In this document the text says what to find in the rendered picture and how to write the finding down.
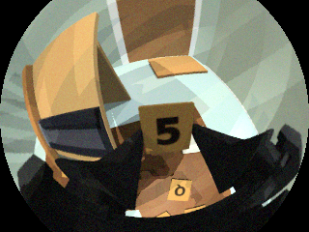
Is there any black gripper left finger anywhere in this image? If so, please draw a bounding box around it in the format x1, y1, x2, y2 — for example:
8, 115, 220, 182
54, 130, 144, 210

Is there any flat wooden board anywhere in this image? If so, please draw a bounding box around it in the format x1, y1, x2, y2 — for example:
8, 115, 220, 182
148, 55, 208, 78

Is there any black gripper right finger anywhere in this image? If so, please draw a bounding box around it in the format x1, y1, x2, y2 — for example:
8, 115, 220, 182
192, 124, 274, 193

